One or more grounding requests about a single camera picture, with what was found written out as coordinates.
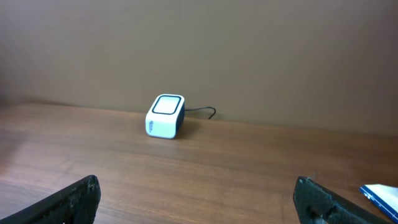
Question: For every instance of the cream snack pouch blue seal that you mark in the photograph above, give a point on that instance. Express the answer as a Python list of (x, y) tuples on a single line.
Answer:
[(383, 197)]

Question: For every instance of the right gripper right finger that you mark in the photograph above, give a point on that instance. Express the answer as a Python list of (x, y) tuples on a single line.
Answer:
[(316, 204)]

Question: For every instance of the white barcode scanner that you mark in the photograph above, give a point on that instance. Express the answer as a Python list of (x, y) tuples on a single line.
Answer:
[(165, 116)]

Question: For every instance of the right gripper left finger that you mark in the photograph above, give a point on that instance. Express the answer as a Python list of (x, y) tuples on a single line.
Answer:
[(74, 204)]

